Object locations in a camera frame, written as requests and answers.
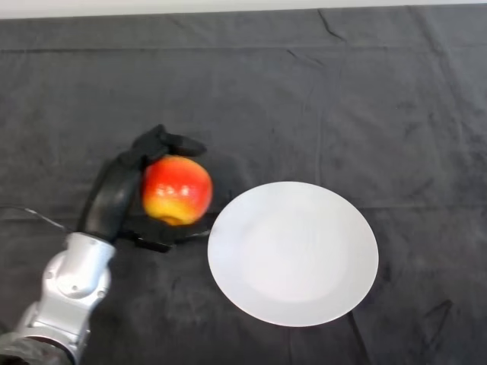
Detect red and yellow apple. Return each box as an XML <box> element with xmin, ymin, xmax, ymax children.
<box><xmin>142</xmin><ymin>154</ymin><xmax>213</xmax><ymax>227</ymax></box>

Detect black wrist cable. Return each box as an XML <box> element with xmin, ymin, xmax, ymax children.
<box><xmin>0</xmin><ymin>205</ymin><xmax>72</xmax><ymax>233</ymax></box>

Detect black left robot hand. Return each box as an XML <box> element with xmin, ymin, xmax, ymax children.
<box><xmin>77</xmin><ymin>124</ymin><xmax>212</xmax><ymax>253</ymax></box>

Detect white round plate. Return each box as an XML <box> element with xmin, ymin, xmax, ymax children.
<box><xmin>207</xmin><ymin>181</ymin><xmax>380</xmax><ymax>328</ymax></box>

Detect black cloth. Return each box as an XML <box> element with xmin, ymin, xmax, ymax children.
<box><xmin>0</xmin><ymin>5</ymin><xmax>487</xmax><ymax>365</ymax></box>

